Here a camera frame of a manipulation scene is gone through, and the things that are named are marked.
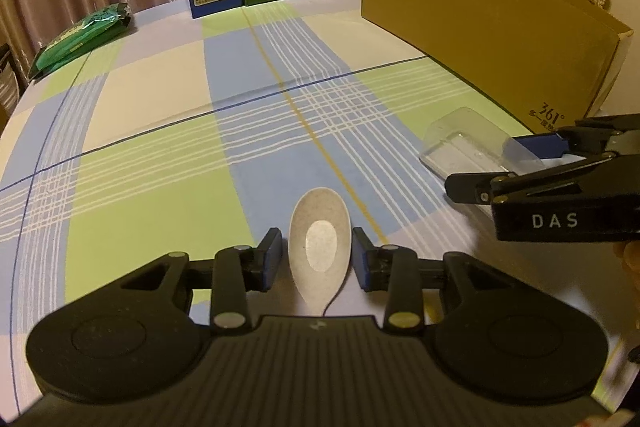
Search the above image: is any green plastic packet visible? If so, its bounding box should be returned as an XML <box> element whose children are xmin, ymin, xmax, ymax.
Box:
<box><xmin>27</xmin><ymin>3</ymin><xmax>132</xmax><ymax>80</ymax></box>

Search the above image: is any white speckled spoon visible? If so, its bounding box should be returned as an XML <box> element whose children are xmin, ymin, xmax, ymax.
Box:
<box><xmin>288</xmin><ymin>188</ymin><xmax>351</xmax><ymax>315</ymax></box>

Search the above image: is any brown cardboard box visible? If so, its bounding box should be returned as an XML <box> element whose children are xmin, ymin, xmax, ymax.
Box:
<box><xmin>361</xmin><ymin>0</ymin><xmax>635</xmax><ymax>135</ymax></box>

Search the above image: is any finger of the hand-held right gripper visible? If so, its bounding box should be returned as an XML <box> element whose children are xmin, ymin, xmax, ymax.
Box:
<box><xmin>501</xmin><ymin>113</ymin><xmax>640</xmax><ymax>171</ymax></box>
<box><xmin>445</xmin><ymin>151</ymin><xmax>620</xmax><ymax>208</ymax></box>

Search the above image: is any dark wooden chair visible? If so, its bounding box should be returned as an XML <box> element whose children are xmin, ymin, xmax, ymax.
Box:
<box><xmin>0</xmin><ymin>42</ymin><xmax>26</xmax><ymax>118</ymax></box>

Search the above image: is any person's right hand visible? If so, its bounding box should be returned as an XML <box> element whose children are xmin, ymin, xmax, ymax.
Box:
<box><xmin>614</xmin><ymin>240</ymin><xmax>640</xmax><ymax>281</ymax></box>

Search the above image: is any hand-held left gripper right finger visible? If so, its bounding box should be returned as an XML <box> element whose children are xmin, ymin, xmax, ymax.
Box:
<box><xmin>351</xmin><ymin>227</ymin><xmax>523</xmax><ymax>333</ymax></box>

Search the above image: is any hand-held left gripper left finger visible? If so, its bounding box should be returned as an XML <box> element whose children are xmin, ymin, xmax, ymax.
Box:
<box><xmin>120</xmin><ymin>227</ymin><xmax>283</xmax><ymax>334</ymax></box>

